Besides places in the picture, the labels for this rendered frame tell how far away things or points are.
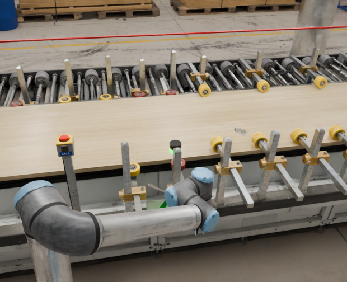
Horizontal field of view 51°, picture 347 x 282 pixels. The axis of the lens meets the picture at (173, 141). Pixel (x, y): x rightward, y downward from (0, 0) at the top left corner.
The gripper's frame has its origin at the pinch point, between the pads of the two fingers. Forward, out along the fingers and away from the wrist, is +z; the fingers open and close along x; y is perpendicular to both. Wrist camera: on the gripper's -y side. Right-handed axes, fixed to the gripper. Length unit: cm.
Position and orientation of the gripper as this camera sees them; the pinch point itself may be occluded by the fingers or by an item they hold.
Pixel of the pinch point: (196, 230)
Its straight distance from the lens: 173.3
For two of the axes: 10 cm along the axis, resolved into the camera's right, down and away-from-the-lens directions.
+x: 9.8, -0.9, 1.7
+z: -0.2, 8.3, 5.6
